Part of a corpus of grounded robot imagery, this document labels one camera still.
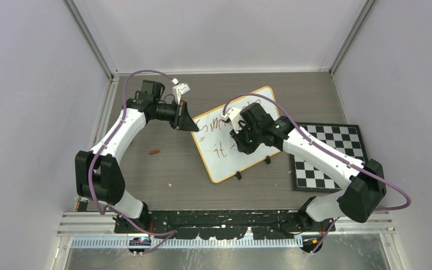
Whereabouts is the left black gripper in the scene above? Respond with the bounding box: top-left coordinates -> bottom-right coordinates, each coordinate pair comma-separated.
154,99 -> 198,132

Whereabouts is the yellow framed whiteboard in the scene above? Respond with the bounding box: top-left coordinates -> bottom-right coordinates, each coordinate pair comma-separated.
192,105 -> 280,183

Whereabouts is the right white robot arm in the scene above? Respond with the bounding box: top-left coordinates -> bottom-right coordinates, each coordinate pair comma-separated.
222,102 -> 386,231

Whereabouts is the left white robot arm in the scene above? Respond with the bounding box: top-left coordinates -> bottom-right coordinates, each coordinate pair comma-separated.
75,79 -> 199,233

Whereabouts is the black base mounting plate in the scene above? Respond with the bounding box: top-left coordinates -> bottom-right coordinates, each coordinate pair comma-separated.
114,209 -> 336,241

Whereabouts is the black white chessboard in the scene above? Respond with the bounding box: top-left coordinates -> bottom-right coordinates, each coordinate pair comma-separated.
289,122 -> 368,193

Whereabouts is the wire whiteboard stand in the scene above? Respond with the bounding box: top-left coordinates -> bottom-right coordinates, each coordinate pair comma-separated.
234,155 -> 272,181

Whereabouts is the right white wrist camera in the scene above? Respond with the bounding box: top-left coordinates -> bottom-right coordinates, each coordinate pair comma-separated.
221,107 -> 245,134

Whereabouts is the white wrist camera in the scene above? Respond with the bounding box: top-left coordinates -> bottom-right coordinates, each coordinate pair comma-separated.
172,83 -> 190,104
221,107 -> 245,134

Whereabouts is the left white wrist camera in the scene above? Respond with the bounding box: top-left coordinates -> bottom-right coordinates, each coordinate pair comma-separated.
172,83 -> 190,104

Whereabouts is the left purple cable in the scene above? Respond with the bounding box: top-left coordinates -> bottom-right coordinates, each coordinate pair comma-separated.
87,69 -> 179,255

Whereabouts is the purple cable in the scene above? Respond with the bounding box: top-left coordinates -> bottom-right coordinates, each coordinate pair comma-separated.
87,69 -> 179,255
221,92 -> 412,257

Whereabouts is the white slotted cable duct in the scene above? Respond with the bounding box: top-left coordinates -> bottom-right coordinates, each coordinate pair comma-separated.
70,235 -> 303,249

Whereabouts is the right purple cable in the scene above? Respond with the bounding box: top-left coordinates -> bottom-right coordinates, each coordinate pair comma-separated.
221,92 -> 412,257

